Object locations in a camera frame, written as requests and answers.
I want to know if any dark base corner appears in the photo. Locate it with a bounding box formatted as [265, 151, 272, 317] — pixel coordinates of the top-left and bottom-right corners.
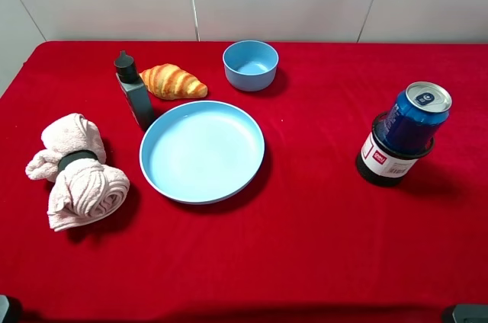
[441, 304, 488, 323]
[0, 295, 11, 323]

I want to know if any red tablecloth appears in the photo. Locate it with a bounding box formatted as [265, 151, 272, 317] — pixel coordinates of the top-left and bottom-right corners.
[1, 41, 487, 322]

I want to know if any light blue plate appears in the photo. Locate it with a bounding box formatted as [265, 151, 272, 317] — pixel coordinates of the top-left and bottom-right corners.
[139, 101, 265, 205]

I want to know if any rolled pink towel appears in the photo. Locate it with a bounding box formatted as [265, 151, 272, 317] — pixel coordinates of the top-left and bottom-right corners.
[25, 113, 130, 232]

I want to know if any black towel band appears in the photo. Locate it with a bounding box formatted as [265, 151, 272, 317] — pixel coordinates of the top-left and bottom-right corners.
[58, 150, 98, 172]

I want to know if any dark base corner right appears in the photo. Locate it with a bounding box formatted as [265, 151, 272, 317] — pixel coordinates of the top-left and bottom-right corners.
[441, 304, 488, 323]

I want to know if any small blue bowl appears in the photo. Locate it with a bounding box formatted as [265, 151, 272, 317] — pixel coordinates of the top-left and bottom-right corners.
[222, 40, 279, 92]

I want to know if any blue drink can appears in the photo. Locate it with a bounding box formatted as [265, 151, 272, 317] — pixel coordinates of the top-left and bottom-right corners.
[382, 82, 452, 155]

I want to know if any dark base corner left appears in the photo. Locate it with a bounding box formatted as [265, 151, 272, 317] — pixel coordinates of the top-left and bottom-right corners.
[0, 295, 11, 323]

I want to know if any croissant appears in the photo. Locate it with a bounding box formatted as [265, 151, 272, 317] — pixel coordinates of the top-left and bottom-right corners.
[140, 63, 208, 101]

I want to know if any black mesh pen holder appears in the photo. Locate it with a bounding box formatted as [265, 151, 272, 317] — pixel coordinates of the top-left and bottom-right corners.
[355, 111, 435, 187]

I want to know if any dark grey pump bottle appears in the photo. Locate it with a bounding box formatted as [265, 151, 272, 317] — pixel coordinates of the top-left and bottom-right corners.
[114, 50, 155, 131]

